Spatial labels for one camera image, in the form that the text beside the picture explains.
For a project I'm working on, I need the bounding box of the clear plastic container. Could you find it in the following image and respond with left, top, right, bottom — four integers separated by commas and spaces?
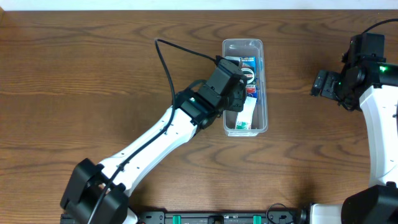
223, 39, 268, 137

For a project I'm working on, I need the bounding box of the dark green round-label box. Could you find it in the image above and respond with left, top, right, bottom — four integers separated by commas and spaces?
241, 67, 257, 85

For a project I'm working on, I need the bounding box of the blue Kool Fever box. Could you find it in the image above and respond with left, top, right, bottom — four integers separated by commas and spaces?
225, 56, 258, 98

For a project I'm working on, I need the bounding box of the white green medicine box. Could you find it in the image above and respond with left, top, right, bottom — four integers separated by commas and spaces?
235, 96, 257, 130

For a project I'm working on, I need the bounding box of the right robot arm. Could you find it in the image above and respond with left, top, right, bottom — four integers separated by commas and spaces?
307, 62, 397, 223

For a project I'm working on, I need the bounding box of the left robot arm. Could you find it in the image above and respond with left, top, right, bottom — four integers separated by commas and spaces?
60, 80, 246, 223

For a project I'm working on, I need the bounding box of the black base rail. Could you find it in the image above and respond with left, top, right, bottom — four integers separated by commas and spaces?
138, 208, 307, 224

